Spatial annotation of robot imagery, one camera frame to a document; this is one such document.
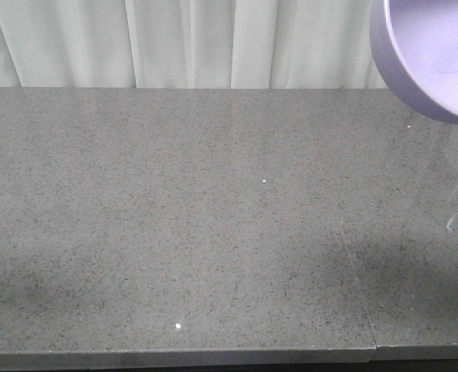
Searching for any purple plastic bowl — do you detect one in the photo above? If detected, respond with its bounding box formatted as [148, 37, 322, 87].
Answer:
[370, 1, 458, 125]

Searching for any grey stone countertop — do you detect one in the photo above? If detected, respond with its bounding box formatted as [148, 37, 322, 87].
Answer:
[0, 88, 458, 371]

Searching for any white curtain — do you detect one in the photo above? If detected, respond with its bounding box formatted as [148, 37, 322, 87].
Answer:
[0, 1, 384, 89]

